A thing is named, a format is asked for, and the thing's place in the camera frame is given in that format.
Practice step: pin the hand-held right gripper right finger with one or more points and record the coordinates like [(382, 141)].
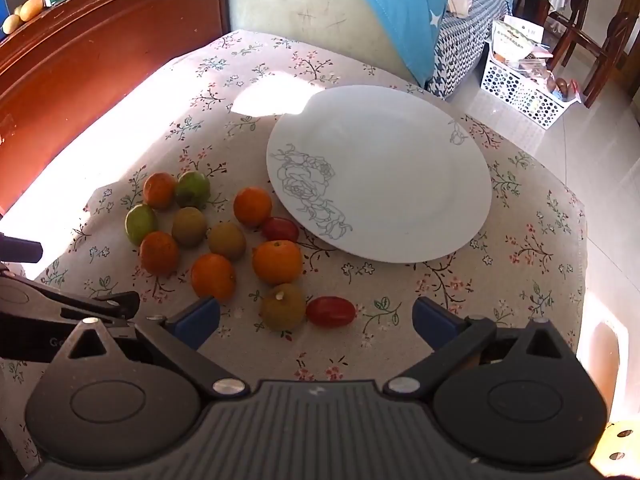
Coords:
[(432, 321)]

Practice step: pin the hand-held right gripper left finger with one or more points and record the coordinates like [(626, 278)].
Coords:
[(197, 319)]

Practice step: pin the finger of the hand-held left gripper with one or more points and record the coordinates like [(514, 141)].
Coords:
[(20, 249), (75, 301)]

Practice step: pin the orange mandarin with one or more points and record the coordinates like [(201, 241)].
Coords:
[(277, 262), (252, 206), (160, 191), (159, 252), (213, 277)]

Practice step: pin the brown kiwi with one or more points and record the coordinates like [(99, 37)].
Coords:
[(226, 241), (283, 307)]

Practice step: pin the orange fruit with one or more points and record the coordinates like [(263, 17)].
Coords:
[(189, 226)]

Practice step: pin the green mandarin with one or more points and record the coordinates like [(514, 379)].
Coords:
[(140, 223), (192, 189)]

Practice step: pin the red cherry tomato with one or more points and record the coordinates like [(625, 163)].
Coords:
[(280, 229), (330, 311)]

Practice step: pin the white plate with grey flowers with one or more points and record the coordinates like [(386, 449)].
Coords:
[(390, 170)]

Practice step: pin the floral tablecloth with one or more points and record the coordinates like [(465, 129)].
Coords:
[(450, 290)]

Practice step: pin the red-brown wooden cabinet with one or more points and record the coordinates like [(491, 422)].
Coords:
[(75, 85)]

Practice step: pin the wooden stool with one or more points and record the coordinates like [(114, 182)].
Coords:
[(622, 442)]

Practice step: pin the yellow mango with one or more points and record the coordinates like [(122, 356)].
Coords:
[(30, 7), (11, 23)]

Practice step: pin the white perforated plastic basket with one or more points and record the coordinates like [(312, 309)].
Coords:
[(515, 85)]

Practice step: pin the houndstooth sofa cover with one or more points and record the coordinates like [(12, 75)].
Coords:
[(470, 40)]

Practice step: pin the sofa with blue cover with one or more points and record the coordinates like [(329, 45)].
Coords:
[(400, 10)]

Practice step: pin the dark wooden chair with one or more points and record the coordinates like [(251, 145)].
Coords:
[(610, 55), (575, 25)]

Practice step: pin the white crumpled cloth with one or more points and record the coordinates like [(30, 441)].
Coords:
[(459, 1)]

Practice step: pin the pale green seat cushion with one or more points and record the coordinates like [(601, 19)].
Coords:
[(300, 5)]

